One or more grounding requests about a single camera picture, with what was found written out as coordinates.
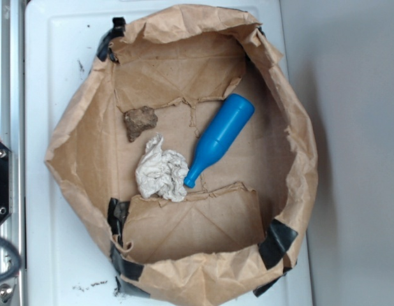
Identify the brown rock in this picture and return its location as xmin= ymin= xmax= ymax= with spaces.
xmin=124 ymin=106 xmax=158 ymax=142

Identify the brown paper bag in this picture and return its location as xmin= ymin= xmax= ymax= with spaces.
xmin=45 ymin=4 xmax=317 ymax=305

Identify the crumpled white paper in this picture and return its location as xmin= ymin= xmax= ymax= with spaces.
xmin=135 ymin=133 xmax=189 ymax=202

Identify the blue plastic bottle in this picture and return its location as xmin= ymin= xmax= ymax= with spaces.
xmin=184 ymin=94 xmax=255 ymax=188

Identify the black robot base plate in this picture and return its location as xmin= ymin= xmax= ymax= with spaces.
xmin=0 ymin=139 xmax=13 ymax=227

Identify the aluminium frame rail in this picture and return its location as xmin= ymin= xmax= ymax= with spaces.
xmin=0 ymin=0 xmax=26 ymax=306

